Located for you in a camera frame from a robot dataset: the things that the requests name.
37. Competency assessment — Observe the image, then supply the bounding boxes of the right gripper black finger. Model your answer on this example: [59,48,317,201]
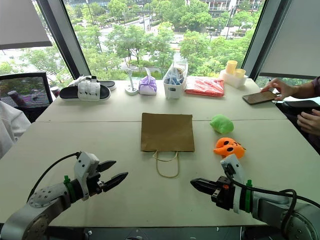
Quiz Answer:
[190,177,219,189]
[193,184,217,199]

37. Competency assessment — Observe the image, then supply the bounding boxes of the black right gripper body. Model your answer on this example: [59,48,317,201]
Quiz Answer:
[210,175,237,211]

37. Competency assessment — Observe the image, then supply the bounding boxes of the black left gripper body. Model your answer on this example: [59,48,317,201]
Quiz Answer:
[85,163,107,200]

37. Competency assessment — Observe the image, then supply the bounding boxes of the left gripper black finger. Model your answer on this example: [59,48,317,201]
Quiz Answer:
[102,171,129,193]
[98,160,117,173]

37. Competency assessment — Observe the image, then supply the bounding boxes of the brown paper bag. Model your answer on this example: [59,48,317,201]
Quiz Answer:
[140,112,196,179]

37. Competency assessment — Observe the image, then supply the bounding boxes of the blue items in clear bag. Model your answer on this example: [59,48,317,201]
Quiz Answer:
[166,65,186,85]

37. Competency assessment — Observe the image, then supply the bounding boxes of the person's left hand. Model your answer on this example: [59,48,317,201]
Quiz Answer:
[296,111,320,137]

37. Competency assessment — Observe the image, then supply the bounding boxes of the person's right hand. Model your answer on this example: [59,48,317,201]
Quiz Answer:
[260,77,299,102]

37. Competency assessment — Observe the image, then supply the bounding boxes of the orange pumpkin toy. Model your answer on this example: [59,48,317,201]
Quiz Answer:
[212,136,247,160]

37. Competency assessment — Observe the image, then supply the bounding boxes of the green plush toy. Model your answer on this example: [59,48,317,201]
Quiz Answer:
[209,113,235,136]

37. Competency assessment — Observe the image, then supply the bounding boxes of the black white slide slipper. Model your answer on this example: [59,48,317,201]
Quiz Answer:
[67,75,117,92]
[58,79,112,102]

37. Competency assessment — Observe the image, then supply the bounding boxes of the white desk stand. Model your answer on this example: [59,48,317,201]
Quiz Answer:
[124,67,140,96]

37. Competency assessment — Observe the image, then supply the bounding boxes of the purple white cloth pouch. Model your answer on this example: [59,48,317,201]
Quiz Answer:
[137,66,158,96]

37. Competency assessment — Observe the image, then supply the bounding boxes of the dark red cup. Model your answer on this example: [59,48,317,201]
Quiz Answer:
[50,85,61,99]

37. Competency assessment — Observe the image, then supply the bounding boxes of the red plastic package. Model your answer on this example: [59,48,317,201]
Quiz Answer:
[184,75,226,98]

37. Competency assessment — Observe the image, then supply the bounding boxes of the white storage basket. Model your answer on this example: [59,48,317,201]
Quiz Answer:
[162,59,189,100]

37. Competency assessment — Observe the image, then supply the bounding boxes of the dark smartphone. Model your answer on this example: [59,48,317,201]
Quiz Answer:
[242,90,280,106]

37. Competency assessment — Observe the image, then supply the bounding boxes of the person in white clothing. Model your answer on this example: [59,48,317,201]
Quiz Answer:
[0,99,32,160]

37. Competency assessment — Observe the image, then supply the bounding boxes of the white foam box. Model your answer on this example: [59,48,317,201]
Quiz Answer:
[218,69,249,89]

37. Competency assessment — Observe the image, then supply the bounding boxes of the black mesh office chair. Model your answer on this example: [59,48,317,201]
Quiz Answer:
[0,71,54,124]

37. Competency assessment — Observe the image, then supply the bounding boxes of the black armrest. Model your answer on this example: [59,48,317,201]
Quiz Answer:
[283,99,320,116]

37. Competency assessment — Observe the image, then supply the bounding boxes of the tall yellow cup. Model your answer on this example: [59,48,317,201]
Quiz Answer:
[225,59,239,76]

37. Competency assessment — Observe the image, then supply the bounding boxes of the grey roller blind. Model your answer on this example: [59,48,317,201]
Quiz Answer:
[0,0,54,51]
[258,0,320,78]

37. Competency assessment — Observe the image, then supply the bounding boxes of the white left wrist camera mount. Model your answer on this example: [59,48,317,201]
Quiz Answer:
[73,151,101,201]

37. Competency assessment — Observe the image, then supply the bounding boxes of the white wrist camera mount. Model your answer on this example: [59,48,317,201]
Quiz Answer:
[219,153,247,214]
[73,151,101,201]

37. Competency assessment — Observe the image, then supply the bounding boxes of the green right arm cable tie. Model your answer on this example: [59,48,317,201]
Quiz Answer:
[244,179,254,214]

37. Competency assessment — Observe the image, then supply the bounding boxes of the green arm cable tie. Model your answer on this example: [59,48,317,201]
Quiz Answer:
[63,175,76,201]
[244,179,254,214]

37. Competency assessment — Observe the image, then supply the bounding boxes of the green left arm cable tie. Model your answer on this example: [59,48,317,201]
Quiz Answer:
[63,175,76,201]

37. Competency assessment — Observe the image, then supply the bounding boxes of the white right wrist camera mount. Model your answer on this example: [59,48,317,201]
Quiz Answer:
[219,153,247,214]

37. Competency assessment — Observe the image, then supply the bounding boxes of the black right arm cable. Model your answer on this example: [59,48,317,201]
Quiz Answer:
[224,169,320,234]

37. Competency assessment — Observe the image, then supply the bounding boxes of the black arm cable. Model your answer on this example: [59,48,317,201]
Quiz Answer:
[224,169,320,234]
[26,151,82,203]

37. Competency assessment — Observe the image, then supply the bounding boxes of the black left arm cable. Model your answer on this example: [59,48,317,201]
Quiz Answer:
[26,151,82,203]

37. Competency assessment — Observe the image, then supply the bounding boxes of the dark window frame post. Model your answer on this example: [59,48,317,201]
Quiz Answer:
[240,0,291,81]
[36,0,92,80]

